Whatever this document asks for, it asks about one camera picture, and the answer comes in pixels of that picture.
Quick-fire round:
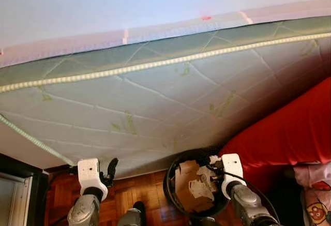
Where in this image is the black round bin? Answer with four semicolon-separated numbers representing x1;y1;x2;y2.
163;147;233;219

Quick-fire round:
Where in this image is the brown cardboard scrap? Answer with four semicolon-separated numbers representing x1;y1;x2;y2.
175;159;220;212

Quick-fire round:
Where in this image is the grey left robot leg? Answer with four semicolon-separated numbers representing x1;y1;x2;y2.
118;201;146;226

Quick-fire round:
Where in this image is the grey robot leg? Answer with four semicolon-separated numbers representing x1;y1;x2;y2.
189;216;218;226
118;201;146;226

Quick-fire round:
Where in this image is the grey right robot leg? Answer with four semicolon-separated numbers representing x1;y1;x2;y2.
189;216;218;226

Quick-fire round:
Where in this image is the red cushion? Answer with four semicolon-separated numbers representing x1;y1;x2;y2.
220;76;331;193

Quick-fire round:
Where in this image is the dark cabinet grey door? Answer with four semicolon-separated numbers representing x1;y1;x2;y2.
0;153;50;226

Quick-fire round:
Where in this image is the pink cartoon print blanket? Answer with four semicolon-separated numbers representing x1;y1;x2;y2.
294;161;331;226

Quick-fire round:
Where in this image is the pale pink quilted panel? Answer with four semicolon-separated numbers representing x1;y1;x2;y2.
0;0;331;69

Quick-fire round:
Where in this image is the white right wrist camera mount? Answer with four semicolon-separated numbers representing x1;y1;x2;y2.
220;154;246;200

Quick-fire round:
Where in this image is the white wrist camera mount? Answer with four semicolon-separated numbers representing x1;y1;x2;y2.
220;154;246;200
78;158;108;201

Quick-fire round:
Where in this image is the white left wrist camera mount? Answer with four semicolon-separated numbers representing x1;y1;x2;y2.
78;158;108;201

